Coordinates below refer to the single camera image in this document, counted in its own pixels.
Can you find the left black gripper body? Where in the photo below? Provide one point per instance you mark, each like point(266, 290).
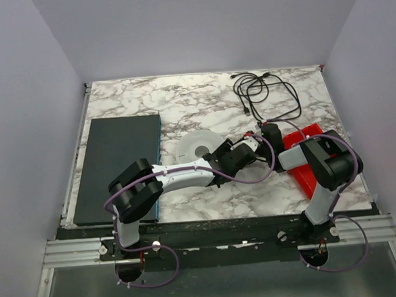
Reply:
point(250, 150)

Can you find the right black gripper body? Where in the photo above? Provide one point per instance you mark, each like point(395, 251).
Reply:
point(270, 134)

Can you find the grey cable spool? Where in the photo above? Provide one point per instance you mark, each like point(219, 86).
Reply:
point(194, 145)

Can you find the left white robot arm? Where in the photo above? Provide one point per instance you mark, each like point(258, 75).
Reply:
point(136, 190)

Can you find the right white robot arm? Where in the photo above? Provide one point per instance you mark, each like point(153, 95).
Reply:
point(328, 166)

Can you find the red plastic tray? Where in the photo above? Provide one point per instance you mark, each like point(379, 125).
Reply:
point(303, 174)

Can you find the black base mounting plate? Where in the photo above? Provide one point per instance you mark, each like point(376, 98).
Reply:
point(212, 243)

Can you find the black flat box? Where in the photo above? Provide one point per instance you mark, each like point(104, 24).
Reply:
point(113, 145)

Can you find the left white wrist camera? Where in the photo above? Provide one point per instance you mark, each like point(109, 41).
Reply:
point(250, 140)

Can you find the aluminium rail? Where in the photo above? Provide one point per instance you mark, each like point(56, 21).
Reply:
point(74, 252)

